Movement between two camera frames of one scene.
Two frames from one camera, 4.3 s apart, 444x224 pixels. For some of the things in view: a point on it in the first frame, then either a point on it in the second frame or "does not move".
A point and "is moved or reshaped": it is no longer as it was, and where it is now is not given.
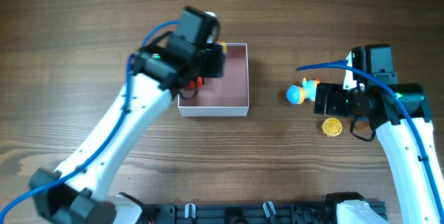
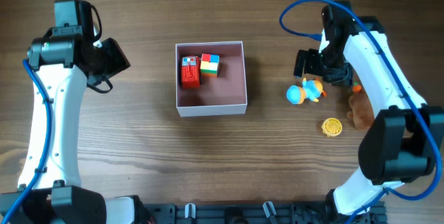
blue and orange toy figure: [297, 94] does not move
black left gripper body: [206, 57] → [112, 61]
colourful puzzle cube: [224, 46] is moved or reshaped
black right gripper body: [321, 98] → [309, 64]
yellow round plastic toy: [331, 127] does not move
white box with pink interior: [225, 96] does not move
